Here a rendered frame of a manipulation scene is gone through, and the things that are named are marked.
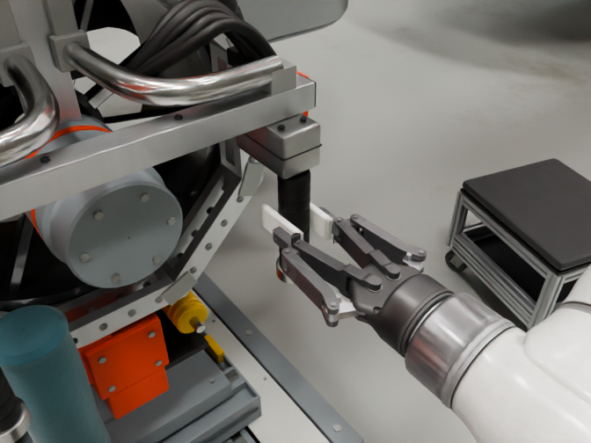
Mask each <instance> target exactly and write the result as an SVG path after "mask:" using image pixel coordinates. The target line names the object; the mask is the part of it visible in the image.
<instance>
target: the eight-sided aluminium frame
mask: <svg viewBox="0 0 591 443"><path fill-rule="evenodd" d="M157 1H158V2H159V3H160V4H161V5H163V7H165V8H166V9H167V10H169V9H170V8H171V7H172V6H173V5H174V4H176V3H177V2H179V1H181V0H157ZM209 44H210V53H211V62H212V71H213V72H216V71H219V70H223V69H228V68H231V67H232V66H230V65H229V64H228V59H227V48H228V47H234V45H233V44H232V43H231V41H230V40H229V39H228V38H227V36H226V35H225V34H224V33H222V34H220V35H218V36H217V37H216V38H214V39H213V40H211V41H210V42H209ZM219 144H220V154H221V163H220V165H219V167H218V169H217V170H216V172H215V174H214V175H213V177H212V178H211V179H210V180H209V182H208V184H207V185H206V187H205V189H204V190H203V192H202V193H201V195H200V197H199V198H198V199H197V200H196V202H195V203H194V205H193V207H192V208H191V210H190V212H189V213H188V215H187V216H186V218H185V220H184V221H183V227H182V231H181V235H180V238H179V241H178V244H177V246H176V247H175V249H174V251H173V253H172V254H171V255H170V256H169V258H168V259H167V260H166V261H165V262H164V263H163V264H162V265H161V266H160V267H159V268H158V269H157V270H155V271H154V272H153V273H152V274H151V275H149V276H148V277H146V278H144V279H142V280H140V281H137V282H136V283H133V284H131V285H127V286H124V287H116V288H101V287H100V288H98V289H96V290H94V291H92V292H89V293H88V294H85V295H82V296H80V297H78V298H76V299H75V300H72V301H69V302H67V303H65V304H63V305H61V306H59V307H57V309H59V310H60V311H61V312H62V313H63V314H64V315H65V316H66V318H67V320H68V329H69V332H70V334H71V336H72V338H73V340H74V342H75V344H76V347H77V348H80V347H83V346H85V345H88V344H91V343H93V342H95V341H97V340H99V339H101V338H103V337H105V336H107V335H109V334H111V333H113V332H115V331H117V330H119V329H121V328H123V327H125V326H127V325H129V324H131V323H133V322H135V321H137V320H139V319H141V318H143V317H145V316H147V315H149V314H151V313H153V312H155V311H157V310H159V309H161V308H163V307H165V306H167V305H169V304H170V305H173V304H174V303H175V302H176V301H177V300H179V299H181V298H183V297H185V296H187V294H188V293H189V291H190V290H191V288H192V287H193V286H195V285H196V284H197V283H198V281H197V279H198V278H199V277H200V275H201V273H202V272H203V270H204V269H205V267H206V266H207V264H208V262H209V260H210V259H211V258H212V257H213V255H214V254H215V252H216V250H217V249H218V247H219V246H220V244H221V243H222V241H223V239H224V238H225V237H226V236H227V234H228V233H229V231H230V229H231V228H232V226H233V225H234V223H235V222H236V220H237V218H238V217H239V215H241V213H242V212H243V210H244V208H245V207H246V205H247V204H248V202H249V201H250V199H251V198H252V196H255V195H256V193H257V190H258V187H259V185H260V184H261V182H262V181H263V179H264V174H263V170H264V167H265V165H263V164H262V163H260V162H259V161H257V160H256V159H255V158H253V157H252V156H250V155H249V154H247V153H246V152H244V151H243V150H242V149H240V148H239V147H238V145H237V137H236V136H235V137H233V138H230V139H228V140H225V141H222V142H219Z"/></svg>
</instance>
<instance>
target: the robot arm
mask: <svg viewBox="0 0 591 443"><path fill-rule="evenodd" d="M261 224H262V226H263V227H264V228H265V229H267V230H268V231H269V232H270V233H271V234H273V240H274V242H275V243H276V244H277V245H278V246H280V247H281V248H282V251H281V268H282V271H283V272H284V273H285V274H286V275H287V276H288V277H289V278H290V279H291V280H292V281H293V282H294V283H295V284H296V285H297V286H298V287H299V288H300V289H301V290H302V291H303V292H304V294H305V295H306V296H307V297H308V298H309V299H310V300H311V301H312V302H313V303H314V304H315V305H316V306H317V307H318V308H319V309H320V310H321V311H322V314H323V317H324V319H325V322H326V324H327V325H328V326H329V327H336V326H338V324H339V320H340V319H345V318H349V317H355V318H356V319H357V320H358V321H361V322H364V323H367V324H369V325H371V326H372V327H373V329H374V330H375V331H376V333H377V335H378V336H379V337H380V338H381V339H382V340H383V341H384V342H385V343H386V344H388V345H389V346H390V347H391V348H392V349H394V350H395V351H396V352H397V353H398V354H400V355H401V356H402V357H403V358H405V368H406V370H407V371H408V373H409V374H411V375H412V376H413V377H414V378H415V379H416V380H417V381H419V382H420V383H421V384H422V385H423V386H424V387H426V388H427V389H428V390H429V391H430V392H431V393H433V394H434V395H435V396H436V397H437V398H438V399H440V400H441V403H442V404H443V405H445V406H446V407H447V408H449V409H451V410H452V411H453V412H454V413H455V414H456V415H457V416H458V417H459V418H460V419H461V420H462V421H463V423H464V424H465V425H466V426H467V428H468V429H469V431H470V432H471V434H472V436H473V438H474V439H475V440H476V441H477V443H591V265H590V266H589V267H588V268H587V270H586V271H585V272H584V273H583V274H582V275H581V276H580V277H579V279H578V280H577V281H576V283H575V284H574V286H573V289H572V291H571V292H570V294H569V295H568V296H567V297H566V298H565V300H564V301H563V302H562V304H561V305H560V306H559V307H558V308H557V309H556V310H555V311H554V312H553V313H552V314H551V315H550V316H548V317H547V318H546V319H545V320H543V321H542V322H541V323H539V324H538V325H536V326H535V327H533V328H532V329H530V330H529V331H528V332H525V331H523V330H521V329H519V328H518V327H516V326H514V324H513V323H512V322H511V321H509V320H507V319H506V318H503V317H502V316H500V315H499V314H497V313H496V312H494V311H493V310H491V309H490V308H488V307H487V306H486V305H485V304H483V303H482V302H480V301H479V300H477V299H476V298H474V297H473V296H471V295H470V294H466V293H459V294H454V293H453V292H452V291H450V290H449V289H447V288H446V287H445V286H444V285H442V284H441V283H440V282H438V281H437V280H435V279H434V278H432V277H431V276H429V275H427V274H424V273H423V272H424V267H425V263H426V257H427V252H426V251H425V250H423V249H421V248H418V247H415V246H411V245H409V244H407V243H404V242H403V241H401V240H399V239H398V238H396V237H394V236H393V235H392V234H390V233H388V232H387V231H385V230H383V229H381V228H379V227H378V226H376V225H375V224H374V223H372V222H371V221H368V220H367V219H365V218H363V217H362V216H360V215H358V214H352V215H350V218H349V219H344V218H342V217H337V216H335V215H334V214H332V213H331V212H329V211H328V210H327V209H325V208H324V207H316V206H315V205H314V204H312V203H310V228H311V229H313V230H314V231H315V232H317V233H318V234H319V235H320V236H321V237H323V238H324V239H325V240H326V241H328V240H330V239H332V234H333V243H334V242H335V243H338V244H339V245H340V246H341V247H342V248H343V249H344V250H345V251H346V252H347V254H348V255H349V256H350V257H351V258H352V259H353V260H354V261H355V262H356V263H357V264H358V266H359V267H360V268H361V269H360V268H358V267H356V266H354V265H352V264H348V265H345V264H343V263H342V262H340V261H338V260H337V259H336V258H333V257H331V256H330V255H328V254H326V253H324V252H323V251H321V250H319V249H318V248H316V247H314V246H312V245H311V244H309V243H306V242H305V241H304V240H303V232H302V231H301V230H300V229H298V228H297V227H295V226H294V225H293V224H292V223H290V222H289V221H287V220H286V219H285V218H283V217H282V216H281V215H279V214H278V213H277V212H276V211H274V210H273V209H272V208H270V206H268V205H267V204H263V205H261ZM360 228H361V229H362V230H360ZM325 281H326V282H328V283H329V284H331V285H333V286H334V287H336V288H337V289H338V290H339V292H340V293H341V294H342V295H344V296H345V297H346V298H348V299H349V300H350V302H351V303H349V302H346V301H344V300H343V299H342V298H341V295H340V294H335V293H334V291H333V290H332V288H331V287H330V286H329V285H328V284H327V283H326V282H325Z"/></svg>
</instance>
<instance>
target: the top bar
mask: <svg viewBox="0 0 591 443"><path fill-rule="evenodd" d="M316 88H317V83H316V82H314V81H312V80H310V79H309V78H307V77H305V76H302V75H300V74H296V88H295V89H293V90H290V91H285V92H283V93H280V94H277V95H274V96H271V95H269V94H267V93H266V92H264V91H262V90H261V89H259V88H258V89H255V90H252V91H247V92H244V93H241V94H238V95H236V96H232V97H229V98H225V99H221V100H217V101H214V102H210V103H206V104H201V105H196V106H192V107H189V108H187V109H184V110H181V111H177V112H175V113H170V114H167V115H164V116H161V117H158V118H155V119H153V120H147V121H144V122H142V123H139V124H135V125H133V126H130V127H125V128H122V129H119V130H116V131H113V132H111V133H108V134H102V135H100V136H97V137H94V138H91V139H88V140H85V141H82V142H77V143H74V144H71V145H69V146H66V147H62V148H59V149H55V150H52V151H48V152H46V153H43V154H40V155H37V156H32V157H29V158H27V159H24V160H20V161H17V162H16V163H13V164H10V165H8V166H5V167H3V168H1V169H0V221H1V220H4V219H7V218H10V217H12V216H14V215H17V214H22V213H24V212H26V211H29V210H32V209H35V208H36V207H41V206H44V205H46V204H48V203H51V202H54V201H57V200H60V199H63V198H66V197H69V196H71V195H73V194H76V193H79V192H82V191H85V190H88V189H91V188H93V187H95V186H98V185H103V184H105V183H107V182H110V181H113V180H115V179H118V178H122V177H125V176H127V175H129V174H132V173H135V172H138V171H141V170H144V169H147V168H149V167H152V166H154V165H157V164H160V163H164V162H166V161H169V160H172V159H174V158H176V157H179V156H183V155H186V154H188V153H191V152H194V151H196V150H199V149H203V148H206V147H208V146H211V145H213V144H216V143H218V142H222V141H225V140H228V139H230V138H233V137H235V136H238V135H241V134H245V133H247V132H250V131H252V130H255V129H258V128H260V127H264V126H267V125H269V124H272V123H275V122H277V121H280V120H284V119H286V118H289V117H292V116H294V115H297V114H299V113H304V112H306V111H309V110H311V109H313V108H314V107H316Z"/></svg>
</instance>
